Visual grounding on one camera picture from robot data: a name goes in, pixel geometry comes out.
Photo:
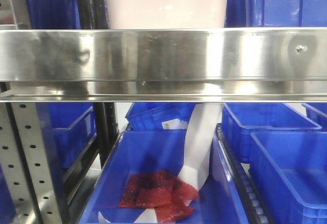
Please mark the pink bin with white lid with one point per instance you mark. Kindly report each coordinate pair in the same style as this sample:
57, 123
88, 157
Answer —
166, 14

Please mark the blue bin back centre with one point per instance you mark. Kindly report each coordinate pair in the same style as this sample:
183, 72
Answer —
159, 116

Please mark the blue bin with red bags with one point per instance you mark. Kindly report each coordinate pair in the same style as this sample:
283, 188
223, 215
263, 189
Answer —
219, 200

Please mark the blue bin middle right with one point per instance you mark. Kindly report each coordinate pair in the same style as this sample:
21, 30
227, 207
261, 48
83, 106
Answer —
239, 120

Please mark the blue bin lower left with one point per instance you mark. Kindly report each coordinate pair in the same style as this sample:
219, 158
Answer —
74, 126

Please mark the blue bin upper right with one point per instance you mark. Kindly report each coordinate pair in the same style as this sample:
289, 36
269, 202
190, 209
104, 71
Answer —
276, 13

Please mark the blue bin lower right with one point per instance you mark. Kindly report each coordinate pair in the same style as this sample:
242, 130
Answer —
289, 170

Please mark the blue bin upper left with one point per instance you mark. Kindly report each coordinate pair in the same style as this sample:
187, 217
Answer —
54, 14

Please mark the perforated steel shelf upright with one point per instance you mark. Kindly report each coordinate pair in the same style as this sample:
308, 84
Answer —
25, 138

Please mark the white paper strip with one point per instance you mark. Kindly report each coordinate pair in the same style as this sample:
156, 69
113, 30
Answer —
184, 153

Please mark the red bubble wrap bags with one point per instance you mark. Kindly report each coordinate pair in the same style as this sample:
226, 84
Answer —
166, 194

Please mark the roller conveyor track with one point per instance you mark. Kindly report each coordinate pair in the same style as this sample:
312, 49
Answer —
249, 196

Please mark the steel shelf rail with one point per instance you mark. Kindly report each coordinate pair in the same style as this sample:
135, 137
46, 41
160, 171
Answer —
217, 65

